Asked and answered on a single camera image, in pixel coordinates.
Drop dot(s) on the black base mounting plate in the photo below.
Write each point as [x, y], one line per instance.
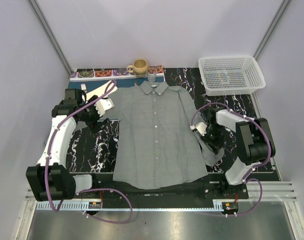
[193, 195]

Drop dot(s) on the blue patterned placemat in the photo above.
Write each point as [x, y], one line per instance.
[96, 77]

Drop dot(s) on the white plastic mesh basket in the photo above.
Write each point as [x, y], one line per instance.
[230, 75]

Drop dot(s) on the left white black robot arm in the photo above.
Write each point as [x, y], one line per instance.
[49, 179]

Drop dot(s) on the small clear glass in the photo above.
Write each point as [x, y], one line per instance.
[151, 74]

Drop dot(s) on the tan ceramic mug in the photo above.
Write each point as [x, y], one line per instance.
[138, 68]

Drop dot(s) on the black marble pattern mat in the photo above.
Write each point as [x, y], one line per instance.
[96, 153]

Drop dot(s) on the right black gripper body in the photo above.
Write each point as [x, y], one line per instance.
[213, 137]

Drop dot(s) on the beige square plate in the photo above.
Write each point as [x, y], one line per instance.
[99, 91]

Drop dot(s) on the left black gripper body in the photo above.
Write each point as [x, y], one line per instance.
[90, 116]

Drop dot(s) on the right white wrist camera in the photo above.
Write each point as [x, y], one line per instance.
[200, 128]

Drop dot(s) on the silver fork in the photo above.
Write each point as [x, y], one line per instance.
[83, 87]

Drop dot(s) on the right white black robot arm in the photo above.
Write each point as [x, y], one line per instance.
[254, 147]

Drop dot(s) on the grey button shirt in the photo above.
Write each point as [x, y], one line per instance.
[156, 146]

